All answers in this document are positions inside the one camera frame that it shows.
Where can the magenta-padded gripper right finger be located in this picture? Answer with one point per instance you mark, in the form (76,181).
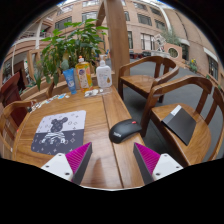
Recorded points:
(163,165)

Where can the dark red wooden lectern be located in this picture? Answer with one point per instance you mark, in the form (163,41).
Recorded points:
(11,93)

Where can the wooden armchair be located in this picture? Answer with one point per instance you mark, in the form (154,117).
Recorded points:
(140,83)
(196,140)
(6,133)
(50,89)

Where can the yellow dish soap bottle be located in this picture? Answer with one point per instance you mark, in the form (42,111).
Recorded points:
(83,76)

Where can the wooden pillar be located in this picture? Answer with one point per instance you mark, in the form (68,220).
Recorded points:
(118,40)

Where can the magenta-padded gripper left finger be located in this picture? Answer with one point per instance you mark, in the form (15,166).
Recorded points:
(60,165)

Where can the scattered small stickers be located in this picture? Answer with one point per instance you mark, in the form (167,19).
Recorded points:
(50,100)

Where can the large green potted plant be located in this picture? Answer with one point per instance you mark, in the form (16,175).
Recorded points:
(71,43)

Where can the clear plastic packet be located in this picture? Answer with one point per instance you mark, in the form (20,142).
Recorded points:
(93,92)

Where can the white pump bottle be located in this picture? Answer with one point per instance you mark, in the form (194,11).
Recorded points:
(104,76)

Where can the blue squeeze tube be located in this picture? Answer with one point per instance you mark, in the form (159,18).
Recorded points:
(70,81)

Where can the black flat box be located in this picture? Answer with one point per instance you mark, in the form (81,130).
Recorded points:
(181,126)

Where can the black computer mouse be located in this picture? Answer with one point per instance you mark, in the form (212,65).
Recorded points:
(123,131)

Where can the bear print mouse pad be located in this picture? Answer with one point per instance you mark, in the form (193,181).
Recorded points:
(56,131)

